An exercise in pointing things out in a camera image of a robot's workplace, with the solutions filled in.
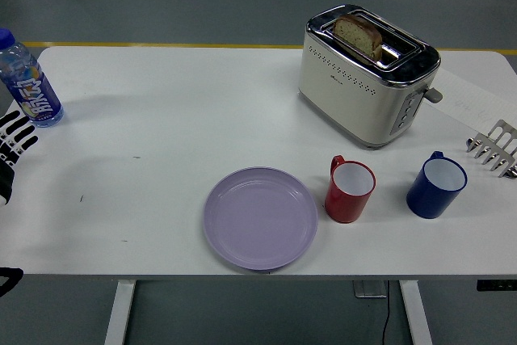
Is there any blue mug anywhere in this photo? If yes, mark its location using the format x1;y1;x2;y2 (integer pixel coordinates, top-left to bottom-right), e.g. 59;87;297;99
406;150;469;220

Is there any bread slice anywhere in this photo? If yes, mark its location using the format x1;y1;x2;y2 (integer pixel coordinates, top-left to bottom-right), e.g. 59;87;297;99
332;13;384;60

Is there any purple plate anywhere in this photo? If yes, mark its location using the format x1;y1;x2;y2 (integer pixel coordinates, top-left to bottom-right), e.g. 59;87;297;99
203;166;319;272

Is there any red mug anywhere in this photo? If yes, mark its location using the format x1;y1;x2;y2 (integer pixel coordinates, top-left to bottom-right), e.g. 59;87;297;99
324;154;377;224

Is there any black cable under table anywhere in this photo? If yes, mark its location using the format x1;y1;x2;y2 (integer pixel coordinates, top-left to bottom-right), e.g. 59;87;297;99
379;280;393;345

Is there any cream and chrome toaster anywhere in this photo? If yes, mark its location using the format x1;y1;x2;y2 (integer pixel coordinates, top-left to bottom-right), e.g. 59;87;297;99
297;4;443;150

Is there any white paper sheet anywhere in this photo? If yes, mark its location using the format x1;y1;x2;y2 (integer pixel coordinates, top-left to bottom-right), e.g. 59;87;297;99
423;65;517;132

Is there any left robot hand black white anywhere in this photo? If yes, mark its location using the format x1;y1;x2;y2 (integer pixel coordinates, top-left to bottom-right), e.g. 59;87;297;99
0;109;40;207

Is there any silver metal rack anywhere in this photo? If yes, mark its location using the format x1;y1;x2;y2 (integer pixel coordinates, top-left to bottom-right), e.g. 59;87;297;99
466;119;517;179

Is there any blue labelled drink bottle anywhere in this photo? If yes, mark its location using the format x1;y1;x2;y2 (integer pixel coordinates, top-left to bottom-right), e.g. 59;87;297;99
0;27;65;128

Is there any black table control panel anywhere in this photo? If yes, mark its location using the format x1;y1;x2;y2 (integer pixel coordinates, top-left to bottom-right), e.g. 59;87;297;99
476;279;517;292

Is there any grey bracket under table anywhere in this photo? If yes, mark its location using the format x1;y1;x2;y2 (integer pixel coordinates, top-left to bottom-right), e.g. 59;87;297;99
353;280;389;300

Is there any white table leg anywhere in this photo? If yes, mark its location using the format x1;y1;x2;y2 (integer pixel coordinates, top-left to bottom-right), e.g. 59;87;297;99
103;280;137;345
399;280;434;345

